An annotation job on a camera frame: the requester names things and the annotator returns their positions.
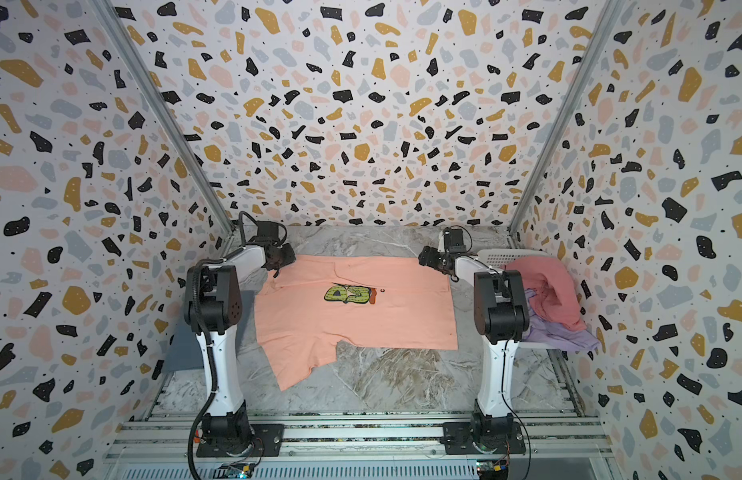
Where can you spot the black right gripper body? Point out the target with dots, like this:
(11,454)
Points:
(434,258)

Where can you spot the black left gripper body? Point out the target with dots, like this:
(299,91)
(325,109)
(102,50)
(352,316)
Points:
(282,255)

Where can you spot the peach graphic t-shirt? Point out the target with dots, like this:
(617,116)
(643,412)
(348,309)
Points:
(302,313)

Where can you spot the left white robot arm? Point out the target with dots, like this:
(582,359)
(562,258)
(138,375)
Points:
(213,308)

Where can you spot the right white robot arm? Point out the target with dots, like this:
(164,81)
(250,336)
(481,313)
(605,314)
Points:
(501,317)

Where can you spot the white plastic laundry basket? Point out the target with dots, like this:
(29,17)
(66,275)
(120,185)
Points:
(499,258)

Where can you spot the dark pink t-shirt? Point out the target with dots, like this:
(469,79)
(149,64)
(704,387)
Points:
(554,291)

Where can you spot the lavender t-shirt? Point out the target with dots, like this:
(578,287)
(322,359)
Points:
(555,335)

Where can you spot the left green circuit board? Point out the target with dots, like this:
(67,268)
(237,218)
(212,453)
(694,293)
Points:
(236,471)

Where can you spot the green circuit board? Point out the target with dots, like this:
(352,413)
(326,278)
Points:
(236,471)
(492,470)

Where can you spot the right green circuit board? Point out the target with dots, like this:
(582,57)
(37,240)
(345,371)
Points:
(492,470)

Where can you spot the left aluminium corner post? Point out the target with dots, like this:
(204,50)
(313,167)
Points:
(106,15)

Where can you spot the aluminium corner post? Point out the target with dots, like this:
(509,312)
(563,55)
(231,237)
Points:
(106,15)
(602,29)

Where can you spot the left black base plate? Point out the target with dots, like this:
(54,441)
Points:
(258,440)

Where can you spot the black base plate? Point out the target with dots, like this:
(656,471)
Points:
(492,438)
(258,440)

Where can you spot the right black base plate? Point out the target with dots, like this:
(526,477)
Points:
(492,438)

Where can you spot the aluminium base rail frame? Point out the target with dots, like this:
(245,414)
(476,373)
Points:
(367,446)

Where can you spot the right aluminium corner post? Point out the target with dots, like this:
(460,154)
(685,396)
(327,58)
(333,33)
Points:
(602,29)

